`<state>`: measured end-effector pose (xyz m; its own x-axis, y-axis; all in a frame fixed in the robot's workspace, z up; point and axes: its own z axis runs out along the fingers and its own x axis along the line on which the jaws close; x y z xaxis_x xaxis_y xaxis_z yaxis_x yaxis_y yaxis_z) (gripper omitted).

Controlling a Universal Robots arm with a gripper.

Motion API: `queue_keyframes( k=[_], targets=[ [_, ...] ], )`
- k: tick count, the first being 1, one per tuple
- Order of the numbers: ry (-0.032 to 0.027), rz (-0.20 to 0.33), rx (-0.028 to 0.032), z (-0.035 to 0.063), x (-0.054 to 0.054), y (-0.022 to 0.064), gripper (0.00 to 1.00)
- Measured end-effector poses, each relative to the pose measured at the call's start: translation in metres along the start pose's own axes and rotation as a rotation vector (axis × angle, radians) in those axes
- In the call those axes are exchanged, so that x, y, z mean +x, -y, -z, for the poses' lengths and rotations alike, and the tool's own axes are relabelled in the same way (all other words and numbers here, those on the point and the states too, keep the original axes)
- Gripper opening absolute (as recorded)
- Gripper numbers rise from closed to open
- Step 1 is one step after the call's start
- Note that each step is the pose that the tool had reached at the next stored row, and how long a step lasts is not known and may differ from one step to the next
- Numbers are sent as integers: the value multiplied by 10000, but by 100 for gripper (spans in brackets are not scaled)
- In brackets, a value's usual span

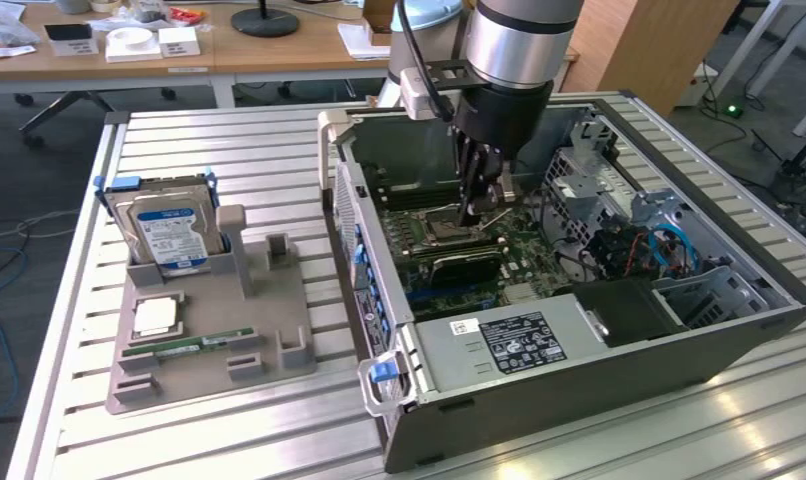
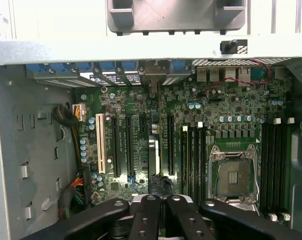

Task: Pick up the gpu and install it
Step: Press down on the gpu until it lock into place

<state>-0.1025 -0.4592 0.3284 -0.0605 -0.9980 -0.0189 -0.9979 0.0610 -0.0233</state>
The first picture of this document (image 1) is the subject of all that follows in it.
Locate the black plastic fan shroud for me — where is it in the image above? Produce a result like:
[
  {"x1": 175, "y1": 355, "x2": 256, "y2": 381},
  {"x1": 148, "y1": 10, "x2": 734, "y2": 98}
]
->
[{"x1": 571, "y1": 277, "x2": 690, "y2": 349}]

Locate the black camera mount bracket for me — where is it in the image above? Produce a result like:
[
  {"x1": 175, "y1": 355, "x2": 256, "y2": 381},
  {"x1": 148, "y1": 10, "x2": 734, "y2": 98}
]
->
[{"x1": 422, "y1": 59, "x2": 484, "y2": 94}]

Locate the wooden cabinet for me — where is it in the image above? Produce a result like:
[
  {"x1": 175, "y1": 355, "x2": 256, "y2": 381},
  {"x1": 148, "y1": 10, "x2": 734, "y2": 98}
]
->
[{"x1": 559, "y1": 0, "x2": 742, "y2": 116}]

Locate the white cardboard box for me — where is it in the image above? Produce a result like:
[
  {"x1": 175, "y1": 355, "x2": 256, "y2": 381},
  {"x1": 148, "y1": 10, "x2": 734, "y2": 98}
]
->
[{"x1": 156, "y1": 25, "x2": 201, "y2": 59}]

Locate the blue disk wire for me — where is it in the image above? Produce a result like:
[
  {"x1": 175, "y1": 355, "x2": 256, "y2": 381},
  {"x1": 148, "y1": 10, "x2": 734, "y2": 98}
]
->
[{"x1": 646, "y1": 227, "x2": 702, "y2": 281}]

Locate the blue floor cable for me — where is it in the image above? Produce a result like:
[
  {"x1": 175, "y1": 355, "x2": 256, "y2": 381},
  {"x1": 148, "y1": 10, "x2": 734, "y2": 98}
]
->
[{"x1": 0, "y1": 239, "x2": 29, "y2": 431}]

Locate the green motherboard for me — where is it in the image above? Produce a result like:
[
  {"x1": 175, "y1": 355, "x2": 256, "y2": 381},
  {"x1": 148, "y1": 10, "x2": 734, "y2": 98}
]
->
[{"x1": 366, "y1": 167, "x2": 582, "y2": 324}]

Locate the black graphics card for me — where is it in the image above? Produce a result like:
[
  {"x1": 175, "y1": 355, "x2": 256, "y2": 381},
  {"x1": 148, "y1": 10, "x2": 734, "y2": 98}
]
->
[{"x1": 402, "y1": 249, "x2": 503, "y2": 291}]

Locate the white paper stack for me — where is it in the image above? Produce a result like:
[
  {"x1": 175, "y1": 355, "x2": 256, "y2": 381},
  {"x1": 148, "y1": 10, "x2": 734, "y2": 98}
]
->
[{"x1": 336, "y1": 22, "x2": 392, "y2": 61}]

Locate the CPU socket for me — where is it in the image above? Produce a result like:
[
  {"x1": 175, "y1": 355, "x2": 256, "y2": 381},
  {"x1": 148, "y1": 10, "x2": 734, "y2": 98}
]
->
[{"x1": 419, "y1": 203, "x2": 476, "y2": 247}]

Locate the black chair base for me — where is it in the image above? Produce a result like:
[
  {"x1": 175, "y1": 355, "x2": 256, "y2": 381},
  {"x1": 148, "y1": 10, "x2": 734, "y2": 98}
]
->
[{"x1": 15, "y1": 87, "x2": 177, "y2": 149}]

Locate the black round lamp base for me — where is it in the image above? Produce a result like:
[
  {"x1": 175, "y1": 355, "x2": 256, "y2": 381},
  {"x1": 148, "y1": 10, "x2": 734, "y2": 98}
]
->
[{"x1": 228, "y1": 0, "x2": 302, "y2": 38}]

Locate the grey parts rack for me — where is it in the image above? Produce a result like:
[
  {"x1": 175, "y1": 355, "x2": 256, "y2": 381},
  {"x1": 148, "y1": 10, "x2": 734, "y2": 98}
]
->
[{"x1": 105, "y1": 202, "x2": 322, "y2": 416}]

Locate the open grey PC case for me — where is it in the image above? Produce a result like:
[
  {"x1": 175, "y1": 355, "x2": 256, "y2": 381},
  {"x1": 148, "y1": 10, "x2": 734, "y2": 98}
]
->
[{"x1": 316, "y1": 92, "x2": 806, "y2": 475}]

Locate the light wooden desk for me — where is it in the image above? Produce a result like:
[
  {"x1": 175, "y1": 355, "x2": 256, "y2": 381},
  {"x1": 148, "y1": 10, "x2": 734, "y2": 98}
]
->
[
  {"x1": 212, "y1": 0, "x2": 582, "y2": 109},
  {"x1": 0, "y1": 0, "x2": 216, "y2": 96}
]

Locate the clear plastic bag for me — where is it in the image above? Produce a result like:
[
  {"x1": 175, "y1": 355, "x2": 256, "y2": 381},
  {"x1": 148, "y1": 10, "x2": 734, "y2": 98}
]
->
[{"x1": 0, "y1": 0, "x2": 41, "y2": 46}]

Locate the brown cardboard box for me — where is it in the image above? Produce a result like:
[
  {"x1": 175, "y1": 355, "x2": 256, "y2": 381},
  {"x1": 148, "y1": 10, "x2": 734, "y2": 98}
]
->
[{"x1": 362, "y1": 0, "x2": 398, "y2": 34}]

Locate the metal drive cage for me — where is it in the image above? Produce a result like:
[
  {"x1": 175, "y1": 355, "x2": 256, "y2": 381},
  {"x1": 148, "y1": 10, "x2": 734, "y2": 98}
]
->
[{"x1": 542, "y1": 107, "x2": 678, "y2": 236}]

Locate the black topped white box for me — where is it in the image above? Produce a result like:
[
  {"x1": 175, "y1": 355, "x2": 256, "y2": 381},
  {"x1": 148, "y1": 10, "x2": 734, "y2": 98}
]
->
[{"x1": 44, "y1": 23, "x2": 101, "y2": 57}]

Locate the green RAM stick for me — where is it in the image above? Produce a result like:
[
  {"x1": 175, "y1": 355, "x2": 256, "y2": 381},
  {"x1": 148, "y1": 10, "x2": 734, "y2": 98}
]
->
[{"x1": 121, "y1": 327, "x2": 255, "y2": 357}]

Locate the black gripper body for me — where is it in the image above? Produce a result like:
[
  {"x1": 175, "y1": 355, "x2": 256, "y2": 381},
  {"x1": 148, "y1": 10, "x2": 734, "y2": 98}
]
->
[{"x1": 450, "y1": 82, "x2": 555, "y2": 151}]

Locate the silver CPU chip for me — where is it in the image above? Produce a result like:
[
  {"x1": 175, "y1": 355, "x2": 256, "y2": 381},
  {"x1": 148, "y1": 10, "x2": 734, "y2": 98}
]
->
[{"x1": 132, "y1": 298, "x2": 180, "y2": 337}]

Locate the metal socket cover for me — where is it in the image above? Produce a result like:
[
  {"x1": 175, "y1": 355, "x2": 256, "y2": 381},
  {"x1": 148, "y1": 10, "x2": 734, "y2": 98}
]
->
[{"x1": 479, "y1": 199, "x2": 516, "y2": 232}]

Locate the hard disk blue caddy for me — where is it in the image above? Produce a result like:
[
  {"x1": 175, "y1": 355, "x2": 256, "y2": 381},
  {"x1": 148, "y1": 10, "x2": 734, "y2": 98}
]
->
[{"x1": 92, "y1": 169, "x2": 235, "y2": 279}]

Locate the grey power supply unit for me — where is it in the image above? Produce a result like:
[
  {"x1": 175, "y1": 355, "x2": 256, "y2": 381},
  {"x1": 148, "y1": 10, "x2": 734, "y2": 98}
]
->
[{"x1": 395, "y1": 292, "x2": 608, "y2": 394}]

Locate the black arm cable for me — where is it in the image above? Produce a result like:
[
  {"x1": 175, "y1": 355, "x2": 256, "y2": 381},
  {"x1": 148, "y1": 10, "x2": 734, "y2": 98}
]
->
[{"x1": 394, "y1": 0, "x2": 455, "y2": 121}]

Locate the black power connector bundle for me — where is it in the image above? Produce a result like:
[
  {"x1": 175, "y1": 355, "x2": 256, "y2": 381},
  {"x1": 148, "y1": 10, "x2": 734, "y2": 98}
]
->
[{"x1": 586, "y1": 228, "x2": 638, "y2": 280}]

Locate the metal disk bay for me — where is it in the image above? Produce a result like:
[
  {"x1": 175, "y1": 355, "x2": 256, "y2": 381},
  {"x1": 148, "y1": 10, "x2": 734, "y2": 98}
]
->
[{"x1": 652, "y1": 264, "x2": 795, "y2": 331}]

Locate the installed dark RAM stick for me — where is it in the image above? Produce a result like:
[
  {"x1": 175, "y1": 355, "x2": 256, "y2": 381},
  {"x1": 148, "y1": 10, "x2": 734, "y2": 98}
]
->
[{"x1": 408, "y1": 241, "x2": 506, "y2": 262}]

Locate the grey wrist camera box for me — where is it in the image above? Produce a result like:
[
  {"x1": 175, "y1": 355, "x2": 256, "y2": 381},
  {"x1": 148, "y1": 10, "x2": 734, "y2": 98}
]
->
[{"x1": 400, "y1": 69, "x2": 452, "y2": 121}]

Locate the white desk leg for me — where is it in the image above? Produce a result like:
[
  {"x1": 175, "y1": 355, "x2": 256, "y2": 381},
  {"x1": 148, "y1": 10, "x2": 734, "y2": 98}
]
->
[{"x1": 706, "y1": 0, "x2": 795, "y2": 99}]

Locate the silver chipset heatsink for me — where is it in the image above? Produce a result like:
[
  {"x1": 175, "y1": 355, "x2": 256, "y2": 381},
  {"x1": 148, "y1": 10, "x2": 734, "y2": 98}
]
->
[{"x1": 502, "y1": 284, "x2": 544, "y2": 304}]

